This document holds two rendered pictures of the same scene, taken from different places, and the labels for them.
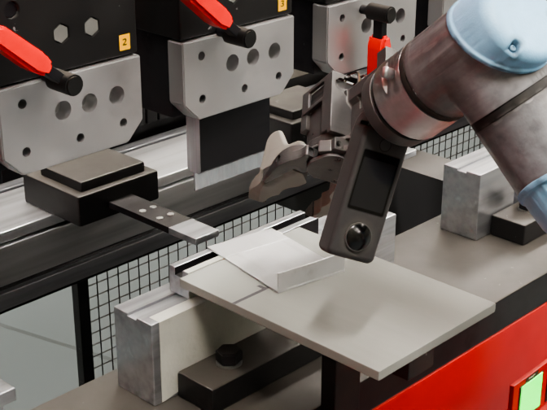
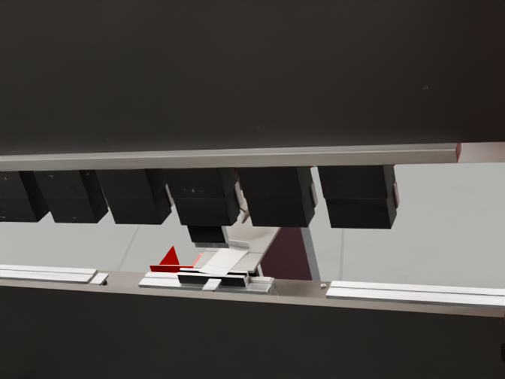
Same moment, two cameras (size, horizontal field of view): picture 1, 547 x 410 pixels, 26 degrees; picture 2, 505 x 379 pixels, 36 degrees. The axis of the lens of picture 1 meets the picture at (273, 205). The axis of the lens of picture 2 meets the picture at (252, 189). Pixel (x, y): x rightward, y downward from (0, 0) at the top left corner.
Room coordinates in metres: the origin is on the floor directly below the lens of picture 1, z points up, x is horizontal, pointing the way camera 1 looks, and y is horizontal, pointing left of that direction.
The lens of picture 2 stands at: (1.50, 1.76, 2.12)
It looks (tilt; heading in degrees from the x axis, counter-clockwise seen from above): 27 degrees down; 254
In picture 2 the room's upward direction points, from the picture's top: 14 degrees counter-clockwise
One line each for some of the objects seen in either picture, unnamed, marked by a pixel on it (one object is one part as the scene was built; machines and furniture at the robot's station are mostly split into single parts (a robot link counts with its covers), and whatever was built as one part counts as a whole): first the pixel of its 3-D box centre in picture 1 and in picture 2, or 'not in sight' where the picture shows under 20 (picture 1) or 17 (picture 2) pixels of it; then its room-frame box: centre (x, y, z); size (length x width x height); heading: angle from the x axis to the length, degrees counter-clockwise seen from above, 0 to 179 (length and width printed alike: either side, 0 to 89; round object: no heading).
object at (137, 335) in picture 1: (266, 294); (208, 295); (1.20, 0.01, 0.92); 0.39 x 0.06 x 0.10; 136
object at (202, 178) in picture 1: (229, 135); (207, 232); (1.16, 0.05, 1.13); 0.10 x 0.02 x 0.10; 136
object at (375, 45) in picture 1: (374, 49); not in sight; (1.22, -0.11, 1.20); 0.04 x 0.02 x 0.10; 46
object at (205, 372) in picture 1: (295, 341); not in sight; (1.15, -0.02, 0.89); 0.30 x 0.05 x 0.03; 136
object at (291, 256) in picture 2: not in sight; (294, 281); (0.75, -0.63, 0.39); 0.18 x 0.18 x 0.78; 60
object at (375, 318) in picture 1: (334, 294); (240, 242); (1.06, -0.06, 1.00); 0.26 x 0.18 x 0.01; 46
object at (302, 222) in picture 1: (247, 252); (213, 277); (1.18, 0.03, 0.99); 0.20 x 0.03 x 0.03; 136
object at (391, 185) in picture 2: not in sight; (359, 188); (0.85, 0.34, 1.26); 0.15 x 0.09 x 0.17; 136
